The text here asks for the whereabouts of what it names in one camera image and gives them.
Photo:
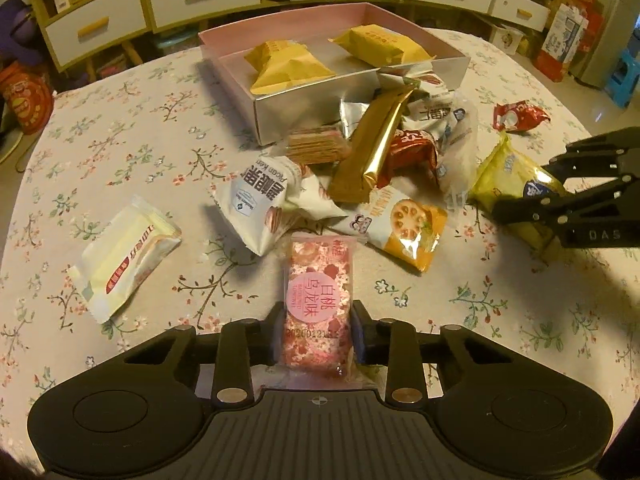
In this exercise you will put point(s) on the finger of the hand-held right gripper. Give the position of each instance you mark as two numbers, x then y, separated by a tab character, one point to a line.
590	157
545	210

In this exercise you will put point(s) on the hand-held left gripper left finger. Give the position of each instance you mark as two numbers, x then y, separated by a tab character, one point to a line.
278	332

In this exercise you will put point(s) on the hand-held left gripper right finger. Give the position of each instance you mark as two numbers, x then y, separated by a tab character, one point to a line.
356	334

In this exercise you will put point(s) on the yellow and white snack packet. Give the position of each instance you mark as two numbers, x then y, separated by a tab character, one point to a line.
505	180

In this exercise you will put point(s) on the pink floral snack packet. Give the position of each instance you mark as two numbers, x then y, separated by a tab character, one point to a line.
316	290

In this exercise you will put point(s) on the red and white snack packet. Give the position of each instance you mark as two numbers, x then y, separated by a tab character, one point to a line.
517	116

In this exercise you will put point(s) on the cream packet with red label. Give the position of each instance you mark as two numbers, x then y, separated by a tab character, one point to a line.
122	260

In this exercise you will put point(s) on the pink cardboard box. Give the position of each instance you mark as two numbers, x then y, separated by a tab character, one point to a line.
300	110

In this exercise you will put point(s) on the blue plastic stool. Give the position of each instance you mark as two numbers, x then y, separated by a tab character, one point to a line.
625	77

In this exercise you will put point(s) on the clear plastic packet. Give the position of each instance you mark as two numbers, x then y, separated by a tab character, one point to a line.
460	170

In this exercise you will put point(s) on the white and blue paper bag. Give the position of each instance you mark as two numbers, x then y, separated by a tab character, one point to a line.
560	42

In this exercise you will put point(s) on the orange lotus root chip packet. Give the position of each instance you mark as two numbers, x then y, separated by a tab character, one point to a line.
405	225

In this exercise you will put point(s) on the white pecan print packet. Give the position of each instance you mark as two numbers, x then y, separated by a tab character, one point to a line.
260	205

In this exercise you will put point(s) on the dark red snack packet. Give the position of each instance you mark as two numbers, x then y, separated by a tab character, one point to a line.
412	152

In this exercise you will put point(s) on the white packet with black print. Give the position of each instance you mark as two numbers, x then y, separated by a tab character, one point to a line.
435	115

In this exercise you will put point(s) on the silver packet with red print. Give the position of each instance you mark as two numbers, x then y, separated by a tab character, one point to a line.
420	82

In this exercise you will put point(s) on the long gold snack packet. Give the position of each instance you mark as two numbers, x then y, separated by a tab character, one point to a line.
372	145

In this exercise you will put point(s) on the brown wafer packet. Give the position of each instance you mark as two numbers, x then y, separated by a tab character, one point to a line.
315	145

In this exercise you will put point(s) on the silver foil packet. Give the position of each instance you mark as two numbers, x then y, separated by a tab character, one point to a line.
354	117

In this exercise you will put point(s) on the floral tablecloth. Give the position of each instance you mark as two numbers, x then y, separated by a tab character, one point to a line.
150	150

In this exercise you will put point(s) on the red printed bag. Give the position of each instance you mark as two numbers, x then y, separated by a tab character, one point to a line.
22	100

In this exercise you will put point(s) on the purple hat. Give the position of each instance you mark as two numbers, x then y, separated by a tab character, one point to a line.
20	30

